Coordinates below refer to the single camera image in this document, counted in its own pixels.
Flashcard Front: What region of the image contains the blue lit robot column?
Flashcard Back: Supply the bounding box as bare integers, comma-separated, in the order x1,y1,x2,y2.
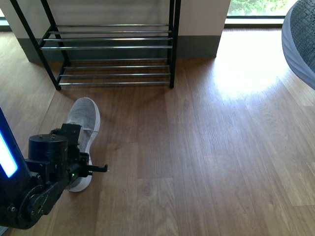
0,112,32,214

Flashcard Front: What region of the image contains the black metal shoe rack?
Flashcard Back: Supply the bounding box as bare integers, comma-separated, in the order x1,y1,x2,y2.
11,0,181,90

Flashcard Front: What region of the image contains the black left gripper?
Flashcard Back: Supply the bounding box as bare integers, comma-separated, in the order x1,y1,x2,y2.
26,123,108,189

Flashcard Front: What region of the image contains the grey knit sneaker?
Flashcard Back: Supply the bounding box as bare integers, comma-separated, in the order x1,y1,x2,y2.
282,0,315,89
64,97,101,192

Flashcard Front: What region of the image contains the dark window frame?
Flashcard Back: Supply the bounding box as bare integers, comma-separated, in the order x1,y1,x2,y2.
224,16,285,29

